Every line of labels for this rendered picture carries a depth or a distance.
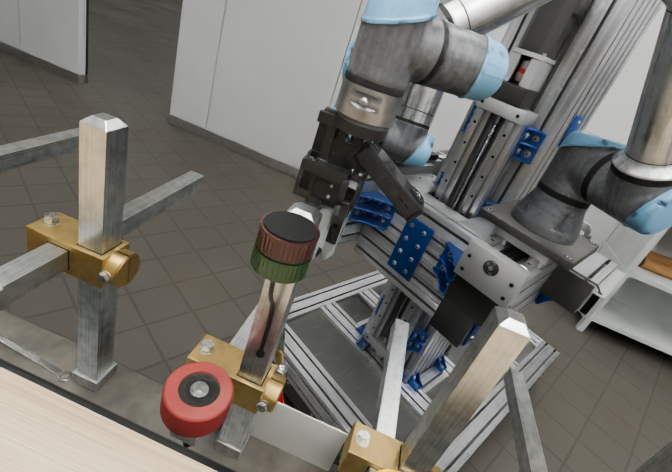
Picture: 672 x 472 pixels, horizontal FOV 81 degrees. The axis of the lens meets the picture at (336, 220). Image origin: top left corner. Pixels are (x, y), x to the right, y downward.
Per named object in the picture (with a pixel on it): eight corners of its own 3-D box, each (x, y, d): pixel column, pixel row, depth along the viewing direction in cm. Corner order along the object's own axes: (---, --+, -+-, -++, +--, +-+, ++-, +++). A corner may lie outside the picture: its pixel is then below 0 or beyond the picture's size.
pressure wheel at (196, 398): (178, 405, 55) (189, 348, 50) (229, 429, 54) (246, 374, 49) (139, 458, 48) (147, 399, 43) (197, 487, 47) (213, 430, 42)
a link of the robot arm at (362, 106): (405, 93, 50) (399, 101, 43) (392, 127, 53) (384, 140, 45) (351, 73, 51) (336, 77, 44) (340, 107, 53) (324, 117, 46)
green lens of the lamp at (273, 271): (264, 240, 44) (269, 224, 43) (314, 261, 43) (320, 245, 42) (239, 267, 38) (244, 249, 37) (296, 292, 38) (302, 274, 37)
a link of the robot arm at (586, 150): (563, 181, 96) (596, 129, 90) (609, 210, 86) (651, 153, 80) (528, 174, 91) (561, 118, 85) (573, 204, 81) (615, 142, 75)
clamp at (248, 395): (201, 356, 60) (206, 332, 58) (281, 392, 59) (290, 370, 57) (179, 384, 55) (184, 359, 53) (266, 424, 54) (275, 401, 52)
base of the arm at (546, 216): (525, 207, 103) (545, 173, 99) (581, 239, 95) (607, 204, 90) (500, 213, 93) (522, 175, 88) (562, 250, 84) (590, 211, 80)
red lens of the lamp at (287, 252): (269, 221, 43) (274, 204, 42) (320, 243, 42) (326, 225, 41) (244, 247, 37) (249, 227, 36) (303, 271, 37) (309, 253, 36)
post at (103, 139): (93, 377, 68) (103, 108, 46) (111, 385, 68) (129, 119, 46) (77, 393, 65) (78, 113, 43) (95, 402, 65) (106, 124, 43)
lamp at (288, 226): (237, 345, 51) (276, 203, 41) (276, 362, 51) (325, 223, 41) (214, 379, 46) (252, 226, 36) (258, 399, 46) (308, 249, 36)
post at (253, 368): (223, 442, 66) (296, 196, 44) (241, 451, 66) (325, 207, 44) (212, 462, 63) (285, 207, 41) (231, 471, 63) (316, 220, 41)
